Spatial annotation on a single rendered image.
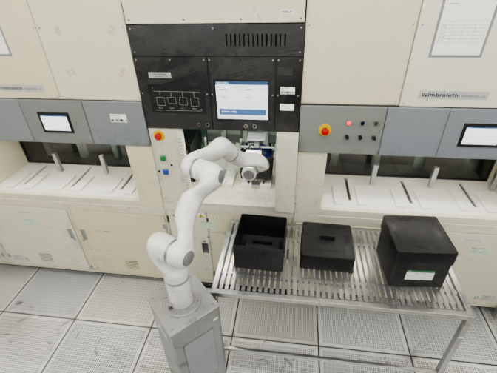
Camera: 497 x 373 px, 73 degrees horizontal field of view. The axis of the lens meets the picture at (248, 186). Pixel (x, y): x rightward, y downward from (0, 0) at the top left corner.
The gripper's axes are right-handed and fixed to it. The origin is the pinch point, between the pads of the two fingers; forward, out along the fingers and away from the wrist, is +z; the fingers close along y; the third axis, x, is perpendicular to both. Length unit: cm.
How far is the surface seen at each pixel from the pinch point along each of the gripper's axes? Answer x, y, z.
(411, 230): -19, 87, -49
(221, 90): 43.4, -14.9, -17.3
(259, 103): 36.4, 5.1, -17.5
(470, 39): 68, 101, -18
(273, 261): -36, 16, -62
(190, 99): 38, -33, -17
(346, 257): -34, 55, -57
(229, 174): -29.5, -20.8, 15.0
